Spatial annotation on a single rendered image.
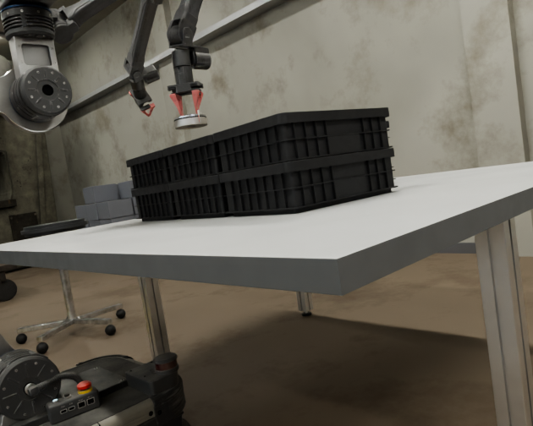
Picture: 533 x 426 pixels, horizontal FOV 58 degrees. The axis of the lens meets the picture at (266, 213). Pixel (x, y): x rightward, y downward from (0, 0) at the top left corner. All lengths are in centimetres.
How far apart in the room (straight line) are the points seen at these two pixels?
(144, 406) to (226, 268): 85
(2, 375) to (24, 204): 652
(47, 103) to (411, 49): 304
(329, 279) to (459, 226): 28
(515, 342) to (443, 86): 298
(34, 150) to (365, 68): 539
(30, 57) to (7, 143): 636
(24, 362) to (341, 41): 364
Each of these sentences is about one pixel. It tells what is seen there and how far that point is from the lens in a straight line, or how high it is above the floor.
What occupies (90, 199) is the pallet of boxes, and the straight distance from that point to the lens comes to 676.
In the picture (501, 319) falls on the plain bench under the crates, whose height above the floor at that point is 44.
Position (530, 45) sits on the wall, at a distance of 370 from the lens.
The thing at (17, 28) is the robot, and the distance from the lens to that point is 159.
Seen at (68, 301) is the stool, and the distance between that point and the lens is 329.
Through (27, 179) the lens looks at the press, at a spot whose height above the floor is 129.
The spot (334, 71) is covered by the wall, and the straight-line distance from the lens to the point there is 444.
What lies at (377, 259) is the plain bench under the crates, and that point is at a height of 68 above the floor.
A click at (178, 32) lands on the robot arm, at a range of 159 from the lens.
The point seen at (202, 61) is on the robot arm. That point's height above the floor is 119.
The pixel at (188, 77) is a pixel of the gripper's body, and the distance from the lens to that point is 158.
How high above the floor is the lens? 79
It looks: 4 degrees down
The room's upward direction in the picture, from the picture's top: 9 degrees counter-clockwise
